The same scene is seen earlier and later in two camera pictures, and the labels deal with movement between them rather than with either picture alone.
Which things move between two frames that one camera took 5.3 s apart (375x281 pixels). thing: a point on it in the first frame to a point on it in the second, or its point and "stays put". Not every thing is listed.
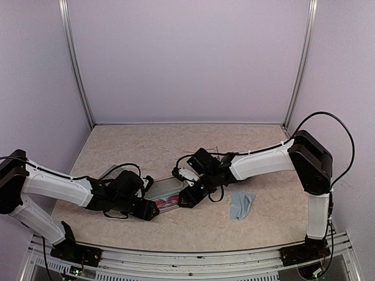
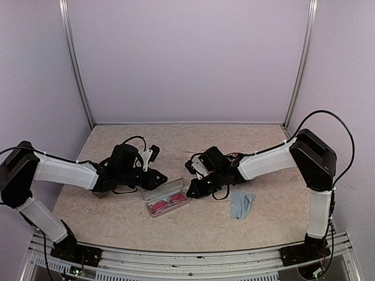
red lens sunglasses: (171, 201) stays put
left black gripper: (145, 212) to (150, 182)
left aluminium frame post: (65, 27) stays put
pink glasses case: (165, 191) stays put
